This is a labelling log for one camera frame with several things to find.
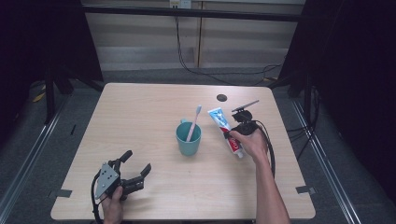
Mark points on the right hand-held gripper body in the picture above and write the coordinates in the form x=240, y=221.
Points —
x=244, y=119

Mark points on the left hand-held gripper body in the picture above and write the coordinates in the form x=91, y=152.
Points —
x=107, y=180

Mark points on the toothpaste tube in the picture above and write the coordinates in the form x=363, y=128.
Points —
x=219, y=119

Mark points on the pink toothbrush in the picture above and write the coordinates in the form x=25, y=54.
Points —
x=193, y=123

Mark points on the teal plastic cup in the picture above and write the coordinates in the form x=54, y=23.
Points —
x=188, y=144

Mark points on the person's right hand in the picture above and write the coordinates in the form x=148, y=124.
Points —
x=253, y=144

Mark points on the person's left hand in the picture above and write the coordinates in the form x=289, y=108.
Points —
x=112, y=207

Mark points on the grey tape strip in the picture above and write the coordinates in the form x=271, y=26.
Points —
x=306, y=189
x=62, y=193

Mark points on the black metal stand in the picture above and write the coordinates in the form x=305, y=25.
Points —
x=49, y=93

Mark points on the black curtain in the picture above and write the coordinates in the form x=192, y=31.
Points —
x=37, y=40
x=351, y=62

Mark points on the metal floor rail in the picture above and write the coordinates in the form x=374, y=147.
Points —
x=28, y=155
x=323, y=161

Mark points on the white wall socket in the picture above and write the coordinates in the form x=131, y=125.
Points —
x=180, y=3

